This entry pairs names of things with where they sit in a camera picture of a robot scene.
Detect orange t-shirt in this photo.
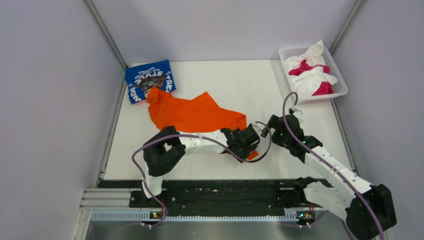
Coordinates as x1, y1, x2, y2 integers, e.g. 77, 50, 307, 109
146, 86, 260, 161

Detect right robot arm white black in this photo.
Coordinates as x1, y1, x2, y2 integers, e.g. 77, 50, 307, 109
261, 114, 397, 240

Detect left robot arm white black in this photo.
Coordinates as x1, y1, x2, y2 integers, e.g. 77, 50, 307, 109
141, 124, 260, 207

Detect white and pink crumpled t-shirt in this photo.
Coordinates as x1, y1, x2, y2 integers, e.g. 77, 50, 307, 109
284, 40, 339, 98

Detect white plastic basket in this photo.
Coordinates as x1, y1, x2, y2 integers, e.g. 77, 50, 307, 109
278, 40, 348, 104

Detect folded pink t-shirt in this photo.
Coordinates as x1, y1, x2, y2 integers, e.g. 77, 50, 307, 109
134, 99, 147, 106

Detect folded blue printed t-shirt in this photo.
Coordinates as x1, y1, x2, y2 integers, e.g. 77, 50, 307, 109
125, 59, 176, 105

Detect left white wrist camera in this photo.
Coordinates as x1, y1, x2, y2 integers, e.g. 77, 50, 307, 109
251, 123, 262, 135

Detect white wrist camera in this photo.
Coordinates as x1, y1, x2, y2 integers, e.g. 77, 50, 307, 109
251, 123, 262, 135
289, 106, 303, 118

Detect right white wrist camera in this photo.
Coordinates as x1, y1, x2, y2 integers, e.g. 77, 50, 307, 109
289, 106, 303, 118

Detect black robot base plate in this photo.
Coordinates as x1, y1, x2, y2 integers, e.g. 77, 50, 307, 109
98, 177, 313, 219

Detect aluminium rail frame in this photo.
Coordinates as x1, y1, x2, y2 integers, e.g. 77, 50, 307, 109
79, 187, 382, 223

